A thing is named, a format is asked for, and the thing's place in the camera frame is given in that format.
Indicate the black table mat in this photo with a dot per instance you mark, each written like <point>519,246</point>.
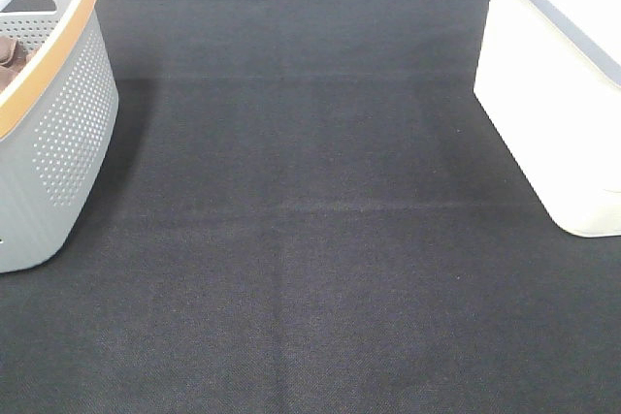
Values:
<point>304,209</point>

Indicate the grey perforated laundry basket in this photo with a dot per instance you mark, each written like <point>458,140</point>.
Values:
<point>57,120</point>

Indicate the brown towel in basket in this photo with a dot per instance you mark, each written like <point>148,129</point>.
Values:
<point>13,58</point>

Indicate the white storage box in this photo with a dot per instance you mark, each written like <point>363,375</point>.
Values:
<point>548,77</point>

